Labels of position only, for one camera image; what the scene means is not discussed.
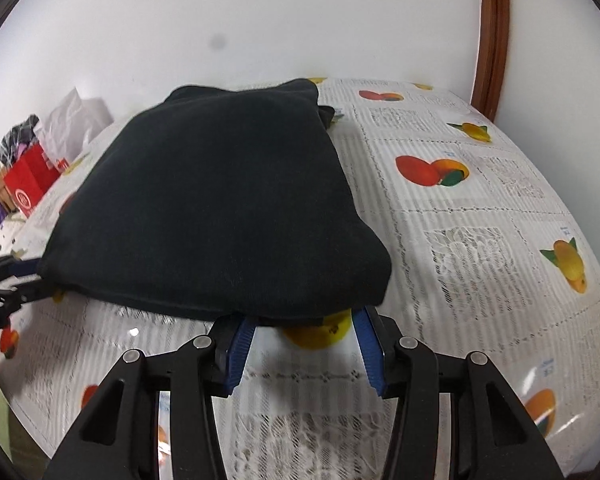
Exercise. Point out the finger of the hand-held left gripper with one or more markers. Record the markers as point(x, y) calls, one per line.
point(22, 266)
point(30, 291)

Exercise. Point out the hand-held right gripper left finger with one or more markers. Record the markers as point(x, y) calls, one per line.
point(237, 355)

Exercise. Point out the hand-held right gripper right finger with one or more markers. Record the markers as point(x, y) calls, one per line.
point(367, 355)

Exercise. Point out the black t-shirt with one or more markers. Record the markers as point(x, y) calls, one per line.
point(220, 185)

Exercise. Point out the white patterned cloth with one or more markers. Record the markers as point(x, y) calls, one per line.
point(7, 232)

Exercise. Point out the red box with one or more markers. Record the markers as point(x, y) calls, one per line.
point(30, 180)

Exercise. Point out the dark patterned cloth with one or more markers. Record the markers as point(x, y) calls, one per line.
point(20, 135)

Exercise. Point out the white plastic bag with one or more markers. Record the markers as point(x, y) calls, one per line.
point(72, 125)

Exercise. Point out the fruit print lace tablecloth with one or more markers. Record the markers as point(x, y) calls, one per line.
point(480, 240)

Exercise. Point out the brown wooden door frame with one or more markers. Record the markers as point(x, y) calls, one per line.
point(492, 35)

